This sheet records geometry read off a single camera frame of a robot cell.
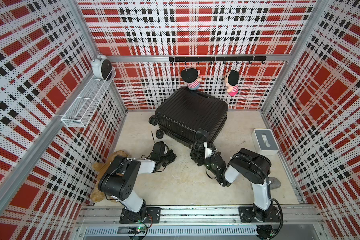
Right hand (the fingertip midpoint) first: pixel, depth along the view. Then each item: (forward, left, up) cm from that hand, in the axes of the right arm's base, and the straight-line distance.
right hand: (195, 149), depth 91 cm
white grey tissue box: (+6, -45, -2) cm, 46 cm away
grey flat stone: (-19, -44, -4) cm, 48 cm away
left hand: (0, +11, -6) cm, 12 cm away
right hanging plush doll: (+36, -24, +26) cm, 51 cm away
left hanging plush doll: (+37, +3, +27) cm, 46 cm away
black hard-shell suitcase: (+30, +4, -3) cm, 30 cm away
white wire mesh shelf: (+20, +72, +15) cm, 76 cm away
